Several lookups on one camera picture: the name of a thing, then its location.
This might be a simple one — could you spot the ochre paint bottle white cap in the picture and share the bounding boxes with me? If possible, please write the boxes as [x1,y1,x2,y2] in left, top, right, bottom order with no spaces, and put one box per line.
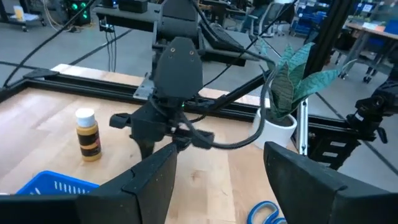
[75,108,103,162]

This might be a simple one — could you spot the computer with green lights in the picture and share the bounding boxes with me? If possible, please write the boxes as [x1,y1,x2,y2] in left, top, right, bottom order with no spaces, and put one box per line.
[63,0,93,27]

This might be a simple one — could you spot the blue handled scissors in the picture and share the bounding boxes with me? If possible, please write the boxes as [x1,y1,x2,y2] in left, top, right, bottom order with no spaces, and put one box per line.
[247,200,289,224]

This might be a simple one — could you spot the blue plastic tray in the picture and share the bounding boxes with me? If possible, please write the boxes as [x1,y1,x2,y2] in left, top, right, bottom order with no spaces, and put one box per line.
[15,170,100,196]

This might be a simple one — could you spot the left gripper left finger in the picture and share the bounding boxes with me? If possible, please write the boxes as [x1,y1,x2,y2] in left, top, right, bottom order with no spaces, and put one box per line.
[77,142,178,224]

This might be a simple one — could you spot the blue storage bins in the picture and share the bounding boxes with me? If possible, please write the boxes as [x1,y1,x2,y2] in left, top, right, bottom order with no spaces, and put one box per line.
[290,1,323,37]

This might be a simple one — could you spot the wooden desk with clutter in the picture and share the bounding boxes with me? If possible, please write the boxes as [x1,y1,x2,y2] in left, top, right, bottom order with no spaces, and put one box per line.
[340,20,398,83]

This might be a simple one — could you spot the grey office chair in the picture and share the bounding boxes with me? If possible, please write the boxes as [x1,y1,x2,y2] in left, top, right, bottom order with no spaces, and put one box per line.
[242,0,296,37]

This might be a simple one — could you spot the black metal table frame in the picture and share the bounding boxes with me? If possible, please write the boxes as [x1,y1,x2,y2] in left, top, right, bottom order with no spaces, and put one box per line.
[0,0,379,171]

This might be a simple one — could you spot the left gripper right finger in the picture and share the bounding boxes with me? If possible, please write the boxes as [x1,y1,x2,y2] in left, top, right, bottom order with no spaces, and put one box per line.
[264,141,386,224]

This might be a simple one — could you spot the green plant in white pot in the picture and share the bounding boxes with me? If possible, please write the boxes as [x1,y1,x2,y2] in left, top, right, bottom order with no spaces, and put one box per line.
[248,37,357,151]

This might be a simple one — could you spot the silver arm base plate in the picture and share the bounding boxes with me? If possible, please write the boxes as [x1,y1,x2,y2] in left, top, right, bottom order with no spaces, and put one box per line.
[132,77,156,101]

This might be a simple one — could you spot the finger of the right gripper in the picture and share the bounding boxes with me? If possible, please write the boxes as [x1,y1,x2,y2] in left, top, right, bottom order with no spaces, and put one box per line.
[177,139,191,153]
[136,139,156,160]

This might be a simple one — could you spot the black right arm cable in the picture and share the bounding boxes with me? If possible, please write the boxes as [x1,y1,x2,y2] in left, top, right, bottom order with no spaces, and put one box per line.
[180,67,277,151]

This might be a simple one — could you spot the silver aluminium post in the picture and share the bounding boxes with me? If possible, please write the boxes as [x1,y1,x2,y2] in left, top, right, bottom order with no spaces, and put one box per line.
[297,98,309,156]

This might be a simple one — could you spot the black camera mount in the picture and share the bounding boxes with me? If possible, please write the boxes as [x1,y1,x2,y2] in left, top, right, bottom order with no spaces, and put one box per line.
[345,77,398,144]

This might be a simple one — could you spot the small rolling cart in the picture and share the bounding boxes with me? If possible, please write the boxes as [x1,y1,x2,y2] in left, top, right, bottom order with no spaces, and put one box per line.
[0,0,47,32]

